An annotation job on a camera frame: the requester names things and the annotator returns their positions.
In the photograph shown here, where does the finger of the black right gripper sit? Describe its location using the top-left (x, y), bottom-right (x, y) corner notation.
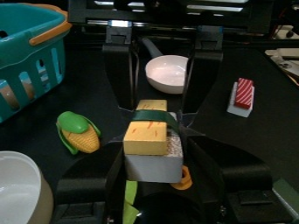
top-left (101, 25), bottom-right (140, 112)
top-left (181, 25), bottom-right (225, 116)

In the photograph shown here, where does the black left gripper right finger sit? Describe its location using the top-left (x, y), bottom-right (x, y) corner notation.
top-left (180, 127), bottom-right (294, 224)

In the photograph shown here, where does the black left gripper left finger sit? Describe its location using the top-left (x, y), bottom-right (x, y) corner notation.
top-left (50, 142), bottom-right (126, 224)

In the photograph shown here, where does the dark green sushi band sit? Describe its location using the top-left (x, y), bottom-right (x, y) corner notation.
top-left (130, 109), bottom-right (181, 136)

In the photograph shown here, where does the white sushi rice block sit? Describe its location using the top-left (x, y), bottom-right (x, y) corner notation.
top-left (124, 112), bottom-right (184, 184)

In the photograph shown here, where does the yellow egg sushi topping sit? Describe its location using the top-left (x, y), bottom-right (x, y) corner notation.
top-left (122, 99), bottom-right (169, 157)

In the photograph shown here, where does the red striped toy sushi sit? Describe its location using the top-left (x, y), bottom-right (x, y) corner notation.
top-left (225, 77), bottom-right (256, 119)

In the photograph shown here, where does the white toy ladle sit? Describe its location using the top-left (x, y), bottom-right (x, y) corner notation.
top-left (141, 37), bottom-right (190, 95)

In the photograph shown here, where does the dark green flat block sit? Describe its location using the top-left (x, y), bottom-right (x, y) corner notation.
top-left (272, 178), bottom-right (299, 218)

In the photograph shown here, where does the white toy pot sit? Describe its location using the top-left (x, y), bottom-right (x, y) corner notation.
top-left (0, 150), bottom-right (54, 224)

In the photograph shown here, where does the toy corn with green husk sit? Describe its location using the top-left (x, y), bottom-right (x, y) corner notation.
top-left (54, 110), bottom-right (102, 156)

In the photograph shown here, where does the grey flat box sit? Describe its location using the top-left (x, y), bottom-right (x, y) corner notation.
top-left (264, 47), bottom-right (299, 86)

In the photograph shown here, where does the teal basket with orange handles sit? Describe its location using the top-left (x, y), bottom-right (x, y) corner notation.
top-left (0, 3), bottom-right (73, 124)

